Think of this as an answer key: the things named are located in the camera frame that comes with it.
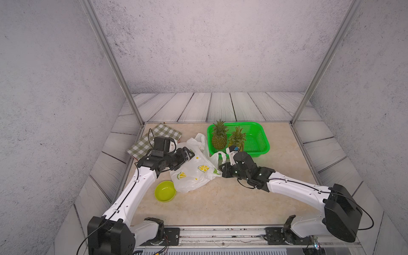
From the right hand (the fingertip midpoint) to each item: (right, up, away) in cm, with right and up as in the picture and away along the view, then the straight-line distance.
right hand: (219, 167), depth 79 cm
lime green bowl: (-28, -14, +7) cm, 33 cm away
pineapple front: (+11, +14, +10) cm, 20 cm away
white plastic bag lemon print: (-8, -1, +3) cm, 9 cm away
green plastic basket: (+27, +12, +29) cm, 41 cm away
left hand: (-13, +5, -1) cm, 14 cm away
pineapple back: (+1, +14, +16) cm, 22 cm away
